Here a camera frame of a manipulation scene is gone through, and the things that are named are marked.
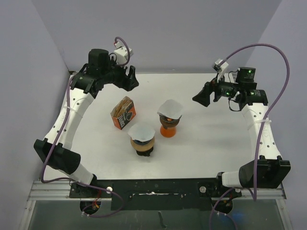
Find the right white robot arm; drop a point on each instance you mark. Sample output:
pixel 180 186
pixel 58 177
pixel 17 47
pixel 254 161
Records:
pixel 268 168

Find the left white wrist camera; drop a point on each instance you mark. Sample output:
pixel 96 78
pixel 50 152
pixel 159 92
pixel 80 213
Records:
pixel 121 53

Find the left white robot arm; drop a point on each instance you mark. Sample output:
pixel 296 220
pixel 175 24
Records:
pixel 101 69

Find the white paper coffee filter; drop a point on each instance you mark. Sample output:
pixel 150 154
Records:
pixel 141 132

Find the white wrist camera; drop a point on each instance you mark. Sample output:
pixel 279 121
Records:
pixel 121 53
pixel 220 66

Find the grey glass dripper cone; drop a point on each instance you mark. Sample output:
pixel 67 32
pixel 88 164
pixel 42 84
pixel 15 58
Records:
pixel 168 119

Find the dark wooden ring holder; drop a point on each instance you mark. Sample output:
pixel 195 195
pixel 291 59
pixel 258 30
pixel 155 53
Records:
pixel 169 124

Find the blue glass dripper cone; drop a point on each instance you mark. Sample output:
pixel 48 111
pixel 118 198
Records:
pixel 141 143

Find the orange coffee filter box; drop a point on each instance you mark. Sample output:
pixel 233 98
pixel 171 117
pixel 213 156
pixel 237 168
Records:
pixel 123 113

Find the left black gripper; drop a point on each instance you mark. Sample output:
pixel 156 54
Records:
pixel 126 82

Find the orange glass carafe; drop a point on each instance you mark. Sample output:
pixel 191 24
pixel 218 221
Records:
pixel 168 132

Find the light wooden ring holder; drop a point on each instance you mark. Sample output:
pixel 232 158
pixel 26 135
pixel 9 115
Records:
pixel 144 147

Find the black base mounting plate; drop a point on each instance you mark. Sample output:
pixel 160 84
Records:
pixel 156 194

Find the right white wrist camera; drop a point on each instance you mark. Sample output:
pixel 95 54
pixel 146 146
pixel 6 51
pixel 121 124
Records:
pixel 220 66

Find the dark green glass dripper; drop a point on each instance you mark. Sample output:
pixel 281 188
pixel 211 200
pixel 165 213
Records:
pixel 146 153

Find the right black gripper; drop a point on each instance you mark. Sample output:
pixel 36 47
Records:
pixel 203 97

